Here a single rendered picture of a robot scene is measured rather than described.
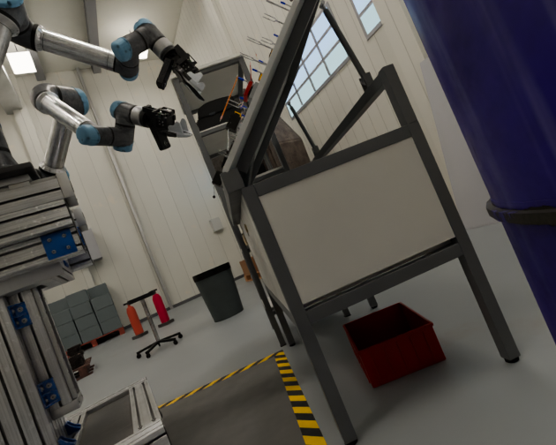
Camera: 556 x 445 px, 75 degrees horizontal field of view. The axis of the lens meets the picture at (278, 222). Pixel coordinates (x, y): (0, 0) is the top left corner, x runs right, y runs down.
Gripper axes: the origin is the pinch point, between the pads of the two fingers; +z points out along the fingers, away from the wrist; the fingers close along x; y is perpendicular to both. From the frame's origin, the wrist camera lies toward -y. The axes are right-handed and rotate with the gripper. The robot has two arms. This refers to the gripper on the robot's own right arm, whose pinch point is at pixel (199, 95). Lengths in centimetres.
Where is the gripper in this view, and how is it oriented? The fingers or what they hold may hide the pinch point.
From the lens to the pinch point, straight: 149.9
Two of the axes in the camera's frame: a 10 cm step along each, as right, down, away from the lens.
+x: -1.0, 0.8, 9.9
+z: 6.9, 7.3, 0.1
